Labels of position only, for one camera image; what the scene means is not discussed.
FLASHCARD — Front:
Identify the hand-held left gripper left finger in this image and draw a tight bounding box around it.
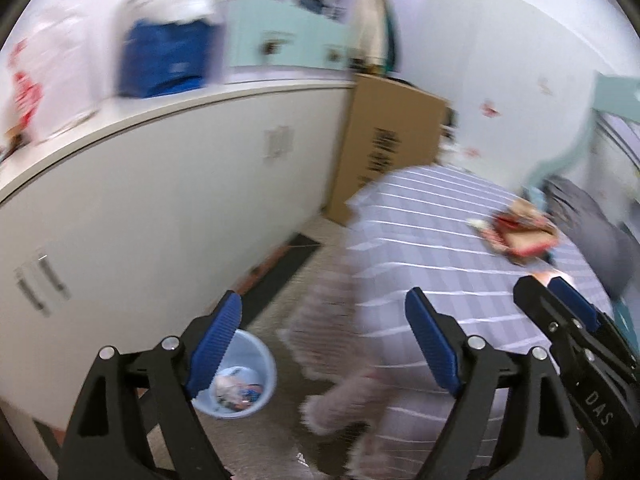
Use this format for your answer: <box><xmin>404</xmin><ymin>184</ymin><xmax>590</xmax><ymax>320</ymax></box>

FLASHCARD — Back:
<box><xmin>57</xmin><ymin>290</ymin><xmax>243</xmax><ymax>480</ymax></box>

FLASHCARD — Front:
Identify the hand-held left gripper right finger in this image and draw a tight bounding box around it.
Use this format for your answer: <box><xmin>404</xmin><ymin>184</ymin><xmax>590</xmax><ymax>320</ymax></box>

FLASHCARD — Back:
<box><xmin>404</xmin><ymin>286</ymin><xmax>586</xmax><ymax>480</ymax></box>

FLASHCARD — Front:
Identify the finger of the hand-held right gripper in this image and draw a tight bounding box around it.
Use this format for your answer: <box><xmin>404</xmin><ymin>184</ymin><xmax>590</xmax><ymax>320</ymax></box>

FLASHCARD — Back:
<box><xmin>513</xmin><ymin>275</ymin><xmax>608</xmax><ymax>371</ymax></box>
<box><xmin>547</xmin><ymin>276</ymin><xmax>640</xmax><ymax>376</ymax></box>

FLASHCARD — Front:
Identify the light blue plastic bin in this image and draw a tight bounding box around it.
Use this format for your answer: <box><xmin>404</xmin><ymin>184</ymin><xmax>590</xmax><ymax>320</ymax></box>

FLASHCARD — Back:
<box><xmin>192</xmin><ymin>330</ymin><xmax>277</xmax><ymax>420</ymax></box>

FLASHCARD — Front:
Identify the red snack wrapper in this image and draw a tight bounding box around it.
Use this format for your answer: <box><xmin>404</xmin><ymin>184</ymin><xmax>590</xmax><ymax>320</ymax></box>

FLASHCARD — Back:
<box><xmin>482</xmin><ymin>210</ymin><xmax>561</xmax><ymax>266</ymax></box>

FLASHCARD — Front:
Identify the brown paper wrapper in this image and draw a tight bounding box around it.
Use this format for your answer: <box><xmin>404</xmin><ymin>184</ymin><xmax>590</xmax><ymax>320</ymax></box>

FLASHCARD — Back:
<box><xmin>507</xmin><ymin>197</ymin><xmax>551</xmax><ymax>221</ymax></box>

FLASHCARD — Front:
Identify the crumpled scraps heap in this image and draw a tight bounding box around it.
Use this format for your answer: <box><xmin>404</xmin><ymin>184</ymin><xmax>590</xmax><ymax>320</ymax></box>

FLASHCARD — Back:
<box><xmin>212</xmin><ymin>367</ymin><xmax>266</xmax><ymax>413</ymax></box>

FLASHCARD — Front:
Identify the grey folded blanket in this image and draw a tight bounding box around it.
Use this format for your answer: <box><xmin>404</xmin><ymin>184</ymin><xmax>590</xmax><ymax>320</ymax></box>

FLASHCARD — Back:
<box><xmin>542</xmin><ymin>177</ymin><xmax>636</xmax><ymax>296</ymax></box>

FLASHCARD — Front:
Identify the black floor mat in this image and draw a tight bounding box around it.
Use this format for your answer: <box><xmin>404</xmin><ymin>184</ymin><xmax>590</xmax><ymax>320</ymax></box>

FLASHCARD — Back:
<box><xmin>240</xmin><ymin>234</ymin><xmax>321</xmax><ymax>326</ymax></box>

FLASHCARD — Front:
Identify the white low cabinet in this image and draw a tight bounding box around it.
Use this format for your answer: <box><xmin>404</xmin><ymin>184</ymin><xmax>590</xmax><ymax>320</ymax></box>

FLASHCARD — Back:
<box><xmin>0</xmin><ymin>80</ymin><xmax>358</xmax><ymax>431</ymax></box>

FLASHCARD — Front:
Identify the large cardboard box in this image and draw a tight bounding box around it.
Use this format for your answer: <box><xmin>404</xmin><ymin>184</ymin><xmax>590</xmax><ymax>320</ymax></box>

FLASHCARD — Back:
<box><xmin>325</xmin><ymin>74</ymin><xmax>451</xmax><ymax>226</ymax></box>

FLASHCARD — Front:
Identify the blue woven bag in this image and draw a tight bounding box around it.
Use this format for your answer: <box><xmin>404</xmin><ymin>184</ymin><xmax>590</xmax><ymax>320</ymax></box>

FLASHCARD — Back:
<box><xmin>117</xmin><ymin>19</ymin><xmax>221</xmax><ymax>98</ymax></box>

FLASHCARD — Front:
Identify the dark hanging jacket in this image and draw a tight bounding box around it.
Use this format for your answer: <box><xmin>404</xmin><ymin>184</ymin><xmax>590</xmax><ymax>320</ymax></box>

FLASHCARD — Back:
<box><xmin>382</xmin><ymin>0</ymin><xmax>403</xmax><ymax>73</ymax></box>

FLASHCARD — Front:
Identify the teal drawer unit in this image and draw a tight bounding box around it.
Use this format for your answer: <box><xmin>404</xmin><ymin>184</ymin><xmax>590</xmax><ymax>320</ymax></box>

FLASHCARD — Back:
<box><xmin>222</xmin><ymin>0</ymin><xmax>361</xmax><ymax>71</ymax></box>

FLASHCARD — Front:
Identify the white red-print plastic bag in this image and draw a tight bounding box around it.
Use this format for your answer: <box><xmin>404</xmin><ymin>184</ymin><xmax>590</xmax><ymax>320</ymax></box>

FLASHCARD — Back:
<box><xmin>0</xmin><ymin>0</ymin><xmax>126</xmax><ymax>146</ymax></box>

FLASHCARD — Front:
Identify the cream hanging jacket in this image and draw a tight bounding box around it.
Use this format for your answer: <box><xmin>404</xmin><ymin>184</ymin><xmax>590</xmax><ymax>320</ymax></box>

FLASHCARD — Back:
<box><xmin>357</xmin><ymin>0</ymin><xmax>388</xmax><ymax>68</ymax></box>

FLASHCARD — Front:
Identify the teal bunk bed frame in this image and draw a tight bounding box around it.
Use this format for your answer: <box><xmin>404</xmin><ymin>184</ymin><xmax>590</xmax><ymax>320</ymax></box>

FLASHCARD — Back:
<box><xmin>525</xmin><ymin>72</ymin><xmax>640</xmax><ymax>196</ymax></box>

